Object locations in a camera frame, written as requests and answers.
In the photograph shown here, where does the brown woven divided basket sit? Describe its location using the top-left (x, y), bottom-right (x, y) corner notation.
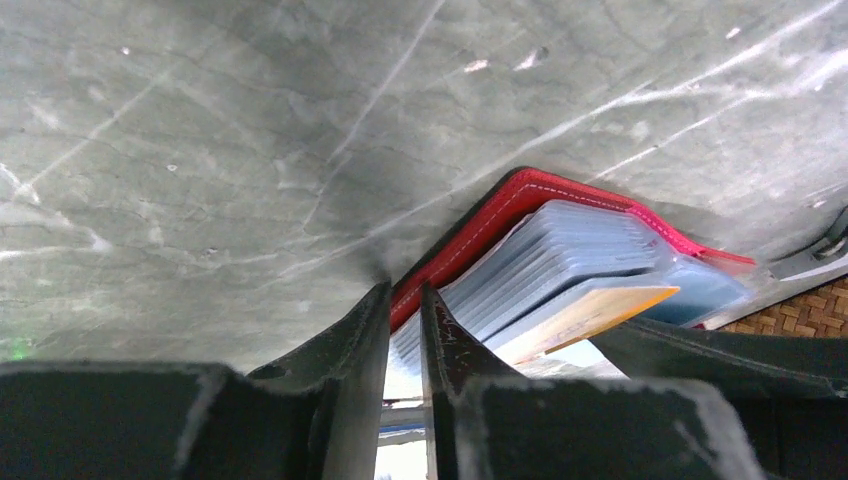
top-left (720, 275), bottom-right (847, 338)

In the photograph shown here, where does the red card holder wallet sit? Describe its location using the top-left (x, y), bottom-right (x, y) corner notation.
top-left (390, 167), bottom-right (755, 374)

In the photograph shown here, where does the orange credit card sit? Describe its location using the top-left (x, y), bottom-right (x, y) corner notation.
top-left (487, 285), bottom-right (680, 365)

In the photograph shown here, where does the red handled adjustable wrench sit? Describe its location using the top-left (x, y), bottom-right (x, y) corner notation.
top-left (769, 208), bottom-right (847, 281)

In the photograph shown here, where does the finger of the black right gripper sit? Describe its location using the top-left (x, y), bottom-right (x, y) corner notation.
top-left (590, 318), bottom-right (847, 479)

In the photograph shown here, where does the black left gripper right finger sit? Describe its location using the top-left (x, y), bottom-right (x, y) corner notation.
top-left (420, 285), bottom-right (765, 479)

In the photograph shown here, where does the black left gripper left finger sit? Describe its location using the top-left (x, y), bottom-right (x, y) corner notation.
top-left (1, 283), bottom-right (391, 479)

